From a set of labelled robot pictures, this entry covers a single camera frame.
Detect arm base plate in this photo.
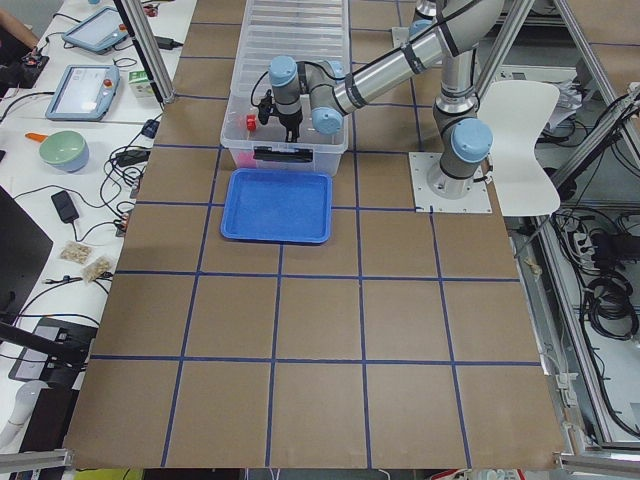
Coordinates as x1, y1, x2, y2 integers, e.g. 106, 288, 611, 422
391, 27, 413, 48
408, 152, 492, 214

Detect red block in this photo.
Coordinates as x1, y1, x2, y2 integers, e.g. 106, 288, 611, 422
245, 114, 257, 132

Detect lower blue teach pendant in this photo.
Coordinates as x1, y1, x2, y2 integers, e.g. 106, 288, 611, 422
45, 65, 120, 122

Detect upper blue teach pendant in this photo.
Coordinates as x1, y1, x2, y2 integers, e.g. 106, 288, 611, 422
62, 7, 128, 54

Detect clear plastic box lid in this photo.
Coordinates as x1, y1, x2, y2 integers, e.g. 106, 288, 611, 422
230, 0, 351, 98

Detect black monitor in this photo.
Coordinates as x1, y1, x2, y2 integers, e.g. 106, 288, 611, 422
0, 188, 53, 324

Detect clear plastic storage box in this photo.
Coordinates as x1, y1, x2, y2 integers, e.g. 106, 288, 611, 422
219, 59, 350, 177

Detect coiled black cables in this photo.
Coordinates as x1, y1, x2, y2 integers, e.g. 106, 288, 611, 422
579, 272, 636, 341

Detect aluminium frame post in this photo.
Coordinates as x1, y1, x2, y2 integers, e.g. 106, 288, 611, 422
114, 0, 175, 105

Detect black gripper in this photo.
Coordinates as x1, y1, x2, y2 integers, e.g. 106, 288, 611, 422
275, 102, 303, 135

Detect black smartphone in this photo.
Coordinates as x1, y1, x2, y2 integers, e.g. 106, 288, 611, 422
51, 190, 79, 224

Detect toy carrot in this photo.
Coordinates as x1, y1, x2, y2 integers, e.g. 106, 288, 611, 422
25, 132, 48, 143

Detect blue plastic tray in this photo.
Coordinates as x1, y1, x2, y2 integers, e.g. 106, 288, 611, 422
220, 169, 333, 244

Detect snack bag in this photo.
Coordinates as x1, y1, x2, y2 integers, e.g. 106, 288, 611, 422
81, 256, 114, 283
59, 241, 93, 265

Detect white chair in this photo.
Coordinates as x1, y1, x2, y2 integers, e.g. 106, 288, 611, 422
478, 80, 560, 217

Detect green white carton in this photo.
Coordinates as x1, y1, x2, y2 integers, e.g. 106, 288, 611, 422
127, 70, 155, 98

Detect black power adapter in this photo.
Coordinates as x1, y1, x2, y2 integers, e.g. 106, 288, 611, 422
115, 149, 150, 168

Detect blue teach pendant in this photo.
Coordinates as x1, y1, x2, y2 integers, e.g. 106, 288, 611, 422
45, 65, 120, 122
62, 7, 128, 54

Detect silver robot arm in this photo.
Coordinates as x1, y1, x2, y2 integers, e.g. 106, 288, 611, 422
256, 0, 503, 199
409, 0, 446, 38

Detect green bowl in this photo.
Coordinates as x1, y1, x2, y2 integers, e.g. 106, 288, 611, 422
39, 130, 89, 173

